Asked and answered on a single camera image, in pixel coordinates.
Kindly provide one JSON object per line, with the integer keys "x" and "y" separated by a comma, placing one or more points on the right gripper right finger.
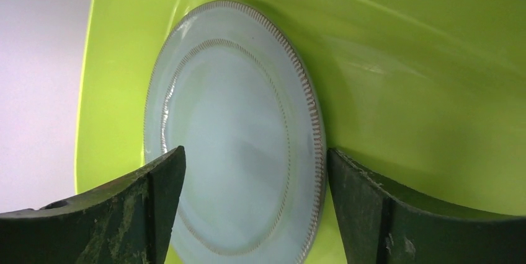
{"x": 383, "y": 221}

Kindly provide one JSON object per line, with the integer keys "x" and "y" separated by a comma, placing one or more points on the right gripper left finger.
{"x": 126, "y": 220}

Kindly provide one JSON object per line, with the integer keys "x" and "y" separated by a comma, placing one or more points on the grey-blue plate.
{"x": 230, "y": 88}

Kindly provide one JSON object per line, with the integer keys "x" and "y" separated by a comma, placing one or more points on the green plastic tub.
{"x": 429, "y": 93}

